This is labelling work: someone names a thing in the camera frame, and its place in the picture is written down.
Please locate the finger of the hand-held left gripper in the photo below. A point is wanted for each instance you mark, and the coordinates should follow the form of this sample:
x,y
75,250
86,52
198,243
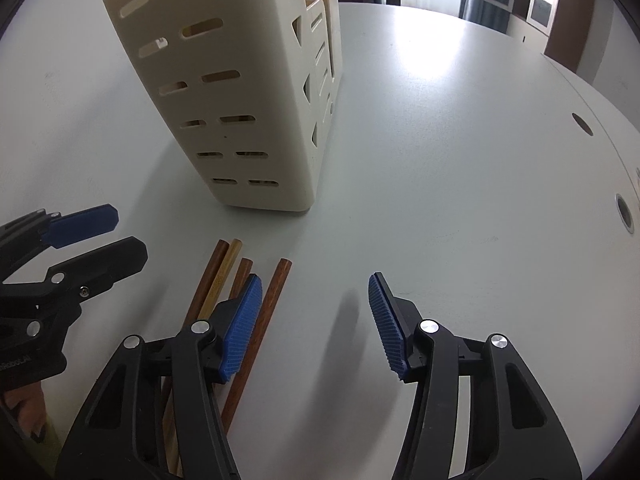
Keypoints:
x,y
100,262
80,225

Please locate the cream slotted utensil holder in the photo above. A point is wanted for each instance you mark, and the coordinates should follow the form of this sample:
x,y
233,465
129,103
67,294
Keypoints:
x,y
240,100

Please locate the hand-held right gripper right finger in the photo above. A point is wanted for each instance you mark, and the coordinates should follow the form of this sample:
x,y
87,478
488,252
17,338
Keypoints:
x,y
387,330

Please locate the person's left hand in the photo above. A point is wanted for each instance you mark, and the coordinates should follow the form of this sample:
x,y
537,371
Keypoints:
x,y
27,407

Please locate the bundle of wooden chopsticks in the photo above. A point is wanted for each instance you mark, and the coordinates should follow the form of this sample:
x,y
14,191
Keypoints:
x,y
271,300

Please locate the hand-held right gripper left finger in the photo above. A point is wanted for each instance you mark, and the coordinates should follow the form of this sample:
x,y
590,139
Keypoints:
x,y
242,330

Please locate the white and brown cabinet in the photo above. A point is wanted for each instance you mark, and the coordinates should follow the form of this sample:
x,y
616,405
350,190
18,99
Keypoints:
x,y
570,35

